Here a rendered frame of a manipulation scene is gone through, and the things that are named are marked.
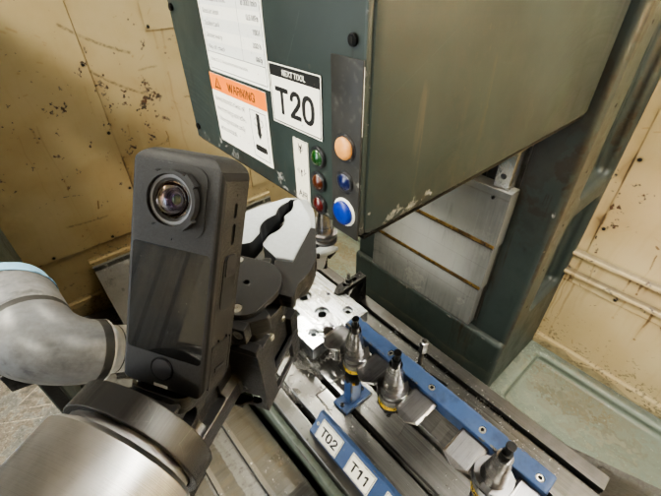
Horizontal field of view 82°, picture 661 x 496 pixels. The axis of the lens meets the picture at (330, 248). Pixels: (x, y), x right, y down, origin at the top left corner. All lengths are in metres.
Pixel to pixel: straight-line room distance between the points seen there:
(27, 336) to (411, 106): 0.56
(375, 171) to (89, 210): 1.46
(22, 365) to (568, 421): 1.58
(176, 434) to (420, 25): 0.37
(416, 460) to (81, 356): 0.80
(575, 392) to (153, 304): 1.69
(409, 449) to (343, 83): 0.92
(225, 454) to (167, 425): 1.13
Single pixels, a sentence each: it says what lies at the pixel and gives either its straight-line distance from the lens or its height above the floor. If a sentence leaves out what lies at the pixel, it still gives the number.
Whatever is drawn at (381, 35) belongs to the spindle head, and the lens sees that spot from 0.38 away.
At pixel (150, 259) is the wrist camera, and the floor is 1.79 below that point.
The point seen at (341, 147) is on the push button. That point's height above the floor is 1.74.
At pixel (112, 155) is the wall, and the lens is 1.70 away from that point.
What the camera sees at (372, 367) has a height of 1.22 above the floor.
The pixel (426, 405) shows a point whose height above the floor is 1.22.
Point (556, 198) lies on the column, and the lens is 1.08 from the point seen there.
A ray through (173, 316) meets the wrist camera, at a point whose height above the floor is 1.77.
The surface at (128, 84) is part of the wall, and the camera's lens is 1.67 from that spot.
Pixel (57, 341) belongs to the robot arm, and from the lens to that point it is 0.65.
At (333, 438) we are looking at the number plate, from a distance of 1.06.
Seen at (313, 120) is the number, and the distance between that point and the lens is 0.45.
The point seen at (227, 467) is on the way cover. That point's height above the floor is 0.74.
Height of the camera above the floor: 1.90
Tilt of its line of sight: 38 degrees down
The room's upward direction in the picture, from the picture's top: 1 degrees counter-clockwise
